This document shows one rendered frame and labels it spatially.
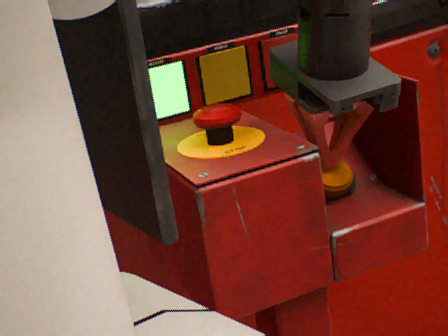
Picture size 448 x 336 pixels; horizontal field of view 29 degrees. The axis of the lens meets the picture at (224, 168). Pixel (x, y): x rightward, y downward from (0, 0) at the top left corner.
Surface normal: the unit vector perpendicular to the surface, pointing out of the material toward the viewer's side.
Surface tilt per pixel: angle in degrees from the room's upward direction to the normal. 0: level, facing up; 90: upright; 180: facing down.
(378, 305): 90
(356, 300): 90
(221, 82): 90
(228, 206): 90
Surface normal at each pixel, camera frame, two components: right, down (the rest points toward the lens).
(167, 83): 0.41, 0.26
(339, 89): -0.04, -0.82
